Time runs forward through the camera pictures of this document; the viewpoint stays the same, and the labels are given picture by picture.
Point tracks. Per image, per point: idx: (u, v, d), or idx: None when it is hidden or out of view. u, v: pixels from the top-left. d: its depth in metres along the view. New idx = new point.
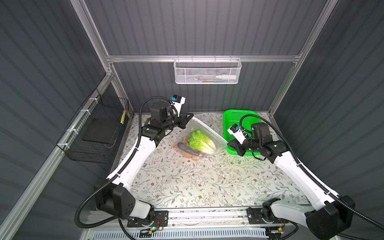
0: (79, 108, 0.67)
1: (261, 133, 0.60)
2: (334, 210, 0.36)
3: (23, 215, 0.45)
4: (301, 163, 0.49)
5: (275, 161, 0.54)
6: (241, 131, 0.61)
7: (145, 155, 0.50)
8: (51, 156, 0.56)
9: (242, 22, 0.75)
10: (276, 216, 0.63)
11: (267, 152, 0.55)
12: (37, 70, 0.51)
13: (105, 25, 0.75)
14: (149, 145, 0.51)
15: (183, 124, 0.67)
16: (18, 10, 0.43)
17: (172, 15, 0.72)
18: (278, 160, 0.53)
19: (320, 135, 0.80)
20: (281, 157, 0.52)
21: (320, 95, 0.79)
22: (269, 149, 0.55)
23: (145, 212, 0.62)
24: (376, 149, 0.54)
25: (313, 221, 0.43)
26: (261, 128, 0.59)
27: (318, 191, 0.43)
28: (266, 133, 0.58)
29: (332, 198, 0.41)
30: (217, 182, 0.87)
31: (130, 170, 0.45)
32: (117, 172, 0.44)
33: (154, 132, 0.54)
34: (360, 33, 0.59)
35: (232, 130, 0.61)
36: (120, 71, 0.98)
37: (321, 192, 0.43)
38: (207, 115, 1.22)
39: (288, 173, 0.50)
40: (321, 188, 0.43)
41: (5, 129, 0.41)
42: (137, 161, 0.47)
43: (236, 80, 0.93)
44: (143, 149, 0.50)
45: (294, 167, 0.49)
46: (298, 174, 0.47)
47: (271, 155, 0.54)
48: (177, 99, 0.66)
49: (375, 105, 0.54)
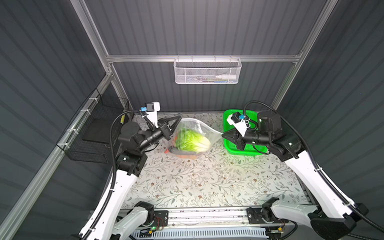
0: (79, 108, 0.67)
1: (272, 126, 0.48)
2: (351, 222, 0.37)
3: (23, 215, 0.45)
4: (321, 169, 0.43)
5: (288, 161, 0.45)
6: (245, 122, 0.59)
7: (124, 190, 0.43)
8: (51, 156, 0.56)
9: (243, 22, 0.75)
10: (277, 216, 0.63)
11: (280, 151, 0.46)
12: (37, 71, 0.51)
13: (105, 24, 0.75)
14: (129, 181, 0.44)
15: (167, 136, 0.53)
16: (17, 9, 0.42)
17: (172, 15, 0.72)
18: (291, 160, 0.44)
19: (320, 135, 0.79)
20: (297, 159, 0.43)
21: (320, 95, 0.79)
22: (281, 145, 0.46)
23: (144, 214, 0.62)
24: (376, 149, 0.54)
25: (321, 225, 0.42)
26: (272, 119, 0.47)
27: (336, 202, 0.39)
28: (276, 126, 0.46)
29: (351, 210, 0.38)
30: (217, 182, 0.87)
31: (107, 219, 0.39)
32: (90, 227, 0.38)
33: (134, 163, 0.47)
34: (360, 34, 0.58)
35: (234, 120, 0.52)
36: (120, 71, 0.98)
37: (340, 203, 0.39)
38: (207, 115, 1.22)
39: (303, 177, 0.44)
40: (340, 198, 0.39)
41: (6, 129, 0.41)
42: (115, 201, 0.41)
43: (236, 80, 0.93)
44: (121, 189, 0.43)
45: (311, 173, 0.42)
46: (315, 181, 0.41)
47: (283, 154, 0.45)
48: (150, 107, 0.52)
49: (376, 105, 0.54)
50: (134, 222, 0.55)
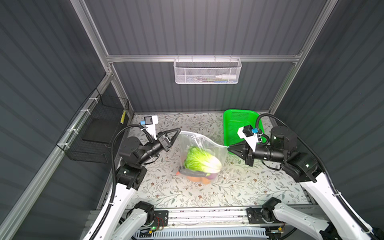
0: (79, 108, 0.67)
1: (288, 146, 0.44)
2: None
3: (23, 215, 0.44)
4: (339, 193, 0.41)
5: (307, 183, 0.42)
6: (257, 137, 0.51)
7: (123, 204, 0.44)
8: (51, 156, 0.56)
9: (243, 22, 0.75)
10: (277, 218, 0.63)
11: (296, 171, 0.43)
12: (37, 71, 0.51)
13: (105, 24, 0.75)
14: (128, 194, 0.45)
15: (166, 146, 0.52)
16: (17, 10, 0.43)
17: (172, 15, 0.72)
18: (307, 183, 0.42)
19: (320, 135, 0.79)
20: (316, 183, 0.41)
21: (320, 95, 0.79)
22: (296, 166, 0.43)
23: (143, 218, 0.61)
24: (376, 149, 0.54)
25: None
26: (289, 139, 0.43)
27: (356, 229, 0.37)
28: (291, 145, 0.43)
29: (370, 237, 0.37)
30: (217, 182, 0.87)
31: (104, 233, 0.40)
32: None
33: (133, 177, 0.48)
34: (360, 34, 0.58)
35: (245, 132, 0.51)
36: (120, 71, 0.98)
37: (359, 230, 0.37)
38: (207, 115, 1.22)
39: (318, 198, 0.42)
40: (359, 225, 0.38)
41: (6, 129, 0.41)
42: (113, 216, 0.42)
43: (236, 80, 0.93)
44: (119, 203, 0.44)
45: (330, 198, 0.40)
46: (334, 206, 0.39)
47: (300, 175, 0.42)
48: (148, 121, 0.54)
49: (376, 105, 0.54)
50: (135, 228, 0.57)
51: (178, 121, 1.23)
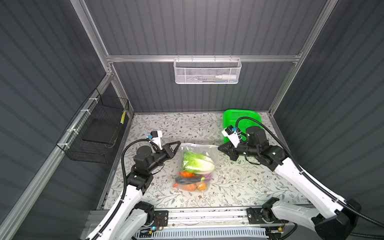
0: (79, 108, 0.67)
1: (258, 140, 0.55)
2: (345, 219, 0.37)
3: (23, 215, 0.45)
4: (304, 170, 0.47)
5: (276, 170, 0.51)
6: (236, 134, 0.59)
7: (133, 203, 0.50)
8: (51, 156, 0.56)
9: (243, 22, 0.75)
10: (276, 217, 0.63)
11: (267, 161, 0.52)
12: (37, 70, 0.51)
13: (105, 24, 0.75)
14: (137, 195, 0.51)
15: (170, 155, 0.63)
16: (17, 9, 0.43)
17: (172, 15, 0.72)
18: (278, 168, 0.50)
19: (320, 135, 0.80)
20: (282, 166, 0.49)
21: (320, 95, 0.79)
22: (268, 156, 0.52)
23: (143, 218, 0.61)
24: (376, 149, 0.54)
25: (323, 230, 0.42)
26: (257, 134, 0.54)
27: (325, 200, 0.42)
28: (263, 139, 0.53)
29: (341, 206, 0.40)
30: (217, 182, 0.87)
31: (113, 226, 0.43)
32: (98, 230, 0.42)
33: (142, 183, 0.54)
34: (360, 34, 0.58)
35: (227, 131, 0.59)
36: (120, 71, 0.98)
37: (329, 200, 0.42)
38: (207, 115, 1.22)
39: (290, 181, 0.49)
40: (328, 196, 0.42)
41: (6, 129, 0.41)
42: (123, 212, 0.46)
43: (236, 80, 0.93)
44: (129, 201, 0.49)
45: (297, 176, 0.47)
46: (302, 183, 0.45)
47: (271, 164, 0.51)
48: (155, 134, 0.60)
49: (376, 105, 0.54)
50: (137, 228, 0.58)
51: (178, 121, 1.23)
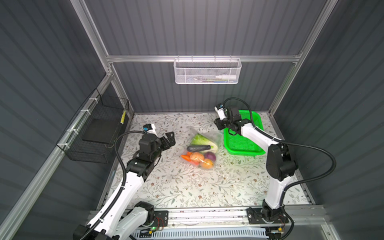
0: (79, 108, 0.67)
1: (231, 114, 0.75)
2: (276, 148, 0.53)
3: (24, 215, 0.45)
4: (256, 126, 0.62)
5: (240, 132, 0.70)
6: (222, 110, 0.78)
7: (135, 187, 0.49)
8: (51, 156, 0.56)
9: (242, 22, 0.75)
10: (273, 208, 0.64)
11: (235, 127, 0.71)
12: (37, 70, 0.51)
13: (105, 25, 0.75)
14: (138, 182, 0.50)
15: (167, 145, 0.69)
16: (17, 9, 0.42)
17: (172, 15, 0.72)
18: (242, 130, 0.69)
19: (320, 135, 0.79)
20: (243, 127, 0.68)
21: (320, 95, 0.79)
22: (237, 124, 0.71)
23: (145, 216, 0.62)
24: (376, 149, 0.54)
25: (270, 167, 0.55)
26: (232, 109, 0.74)
27: (267, 140, 0.58)
28: (236, 113, 0.73)
29: (276, 141, 0.56)
30: (217, 182, 0.87)
31: (115, 212, 0.42)
32: (100, 217, 0.41)
33: (143, 168, 0.53)
34: (359, 34, 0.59)
35: (216, 108, 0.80)
36: (120, 71, 0.98)
37: (269, 140, 0.57)
38: (207, 115, 1.22)
39: (248, 136, 0.66)
40: (268, 137, 0.59)
41: (6, 129, 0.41)
42: (124, 194, 0.46)
43: (236, 80, 0.93)
44: (129, 188, 0.48)
45: (251, 130, 0.65)
46: (254, 134, 0.63)
47: (238, 130, 0.70)
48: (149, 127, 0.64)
49: (376, 105, 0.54)
50: (137, 227, 0.58)
51: (178, 121, 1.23)
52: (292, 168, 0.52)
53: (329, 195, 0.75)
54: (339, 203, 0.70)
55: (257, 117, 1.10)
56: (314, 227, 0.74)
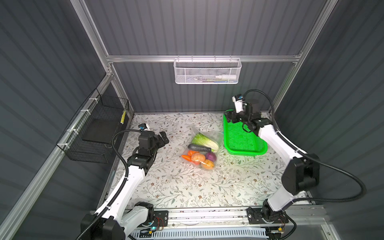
0: (79, 108, 0.67)
1: (251, 110, 0.67)
2: (300, 163, 0.46)
3: (24, 215, 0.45)
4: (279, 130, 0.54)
5: (259, 133, 0.63)
6: (241, 102, 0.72)
7: (138, 179, 0.51)
8: (50, 156, 0.56)
9: (243, 22, 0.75)
10: (274, 211, 0.64)
11: (253, 127, 0.64)
12: (37, 71, 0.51)
13: (105, 25, 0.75)
14: (140, 174, 0.52)
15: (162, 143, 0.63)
16: (17, 9, 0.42)
17: (172, 15, 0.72)
18: (261, 131, 0.61)
19: (320, 135, 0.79)
20: (263, 128, 0.60)
21: (320, 95, 0.79)
22: (255, 124, 0.64)
23: (145, 213, 0.63)
24: (376, 149, 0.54)
25: (285, 178, 0.50)
26: (253, 105, 0.65)
27: (289, 150, 0.51)
28: (256, 110, 0.65)
29: (300, 154, 0.49)
30: (217, 182, 0.87)
31: (121, 201, 0.44)
32: (107, 204, 0.43)
33: (143, 162, 0.55)
34: (359, 34, 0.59)
35: (235, 98, 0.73)
36: (120, 71, 0.98)
37: (292, 150, 0.50)
38: (207, 115, 1.22)
39: (268, 141, 0.59)
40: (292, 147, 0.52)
41: (6, 129, 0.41)
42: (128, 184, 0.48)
43: (236, 80, 0.93)
44: (133, 180, 0.50)
45: (273, 135, 0.57)
46: (275, 140, 0.55)
47: (255, 130, 0.63)
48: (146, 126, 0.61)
49: (375, 105, 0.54)
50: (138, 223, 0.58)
51: (178, 121, 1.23)
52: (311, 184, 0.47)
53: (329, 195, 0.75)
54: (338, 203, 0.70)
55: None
56: (314, 227, 0.74)
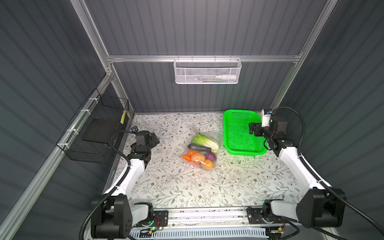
0: (79, 108, 0.67)
1: (277, 128, 0.63)
2: (320, 194, 0.41)
3: (24, 215, 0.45)
4: (303, 156, 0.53)
5: (279, 155, 0.59)
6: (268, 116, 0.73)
7: (140, 169, 0.56)
8: (51, 156, 0.56)
9: (243, 22, 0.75)
10: (274, 214, 0.64)
11: (274, 145, 0.60)
12: (37, 70, 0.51)
13: (105, 24, 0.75)
14: (141, 164, 0.57)
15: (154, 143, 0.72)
16: (17, 9, 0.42)
17: (172, 15, 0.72)
18: (281, 151, 0.58)
19: (320, 135, 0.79)
20: (285, 149, 0.57)
21: (320, 95, 0.79)
22: (277, 143, 0.61)
23: (145, 212, 0.63)
24: (377, 149, 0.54)
25: (301, 207, 0.45)
26: (279, 123, 0.62)
27: (309, 178, 0.46)
28: (281, 128, 0.60)
29: (322, 186, 0.44)
30: (217, 182, 0.87)
31: (127, 183, 0.48)
32: (115, 185, 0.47)
33: (142, 155, 0.61)
34: (359, 34, 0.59)
35: (263, 111, 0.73)
36: (120, 71, 0.98)
37: (314, 180, 0.45)
38: (207, 115, 1.22)
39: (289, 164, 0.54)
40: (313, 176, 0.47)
41: (6, 129, 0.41)
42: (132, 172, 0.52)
43: (236, 80, 0.93)
44: (136, 168, 0.55)
45: (295, 159, 0.53)
46: (296, 164, 0.51)
47: (276, 149, 0.60)
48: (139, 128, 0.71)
49: (375, 106, 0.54)
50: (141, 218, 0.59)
51: (178, 121, 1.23)
52: (331, 221, 0.42)
53: None
54: None
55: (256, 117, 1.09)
56: None
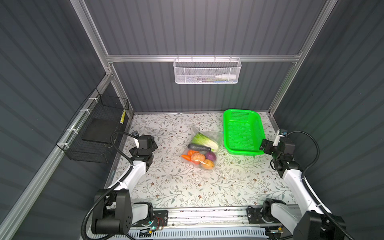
0: (79, 108, 0.67)
1: (284, 150, 0.64)
2: (318, 218, 0.41)
3: (24, 215, 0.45)
4: (305, 179, 0.54)
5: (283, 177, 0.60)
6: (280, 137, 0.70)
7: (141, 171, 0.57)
8: (50, 156, 0.56)
9: (243, 22, 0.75)
10: (274, 215, 0.64)
11: (279, 167, 0.62)
12: (37, 71, 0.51)
13: (105, 25, 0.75)
14: (143, 165, 0.59)
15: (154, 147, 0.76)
16: (17, 9, 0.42)
17: (172, 15, 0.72)
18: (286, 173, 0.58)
19: (320, 134, 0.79)
20: (289, 171, 0.57)
21: (320, 95, 0.79)
22: (281, 165, 0.62)
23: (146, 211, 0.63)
24: (376, 149, 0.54)
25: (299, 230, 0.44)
26: (287, 145, 0.62)
27: (309, 202, 0.46)
28: (289, 151, 0.61)
29: (321, 211, 0.43)
30: (217, 182, 0.87)
31: (130, 180, 0.50)
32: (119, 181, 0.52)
33: (145, 158, 0.64)
34: (359, 34, 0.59)
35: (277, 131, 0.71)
36: (120, 71, 0.98)
37: (313, 204, 0.45)
38: (207, 115, 1.22)
39: (291, 186, 0.55)
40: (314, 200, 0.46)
41: (6, 129, 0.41)
42: (133, 172, 0.54)
43: (236, 80, 0.93)
44: (138, 168, 0.57)
45: (297, 182, 0.53)
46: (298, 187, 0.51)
47: (281, 171, 0.60)
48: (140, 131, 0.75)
49: (375, 105, 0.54)
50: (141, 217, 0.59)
51: (178, 121, 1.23)
52: None
53: (329, 195, 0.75)
54: (338, 203, 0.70)
55: (257, 117, 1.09)
56: None
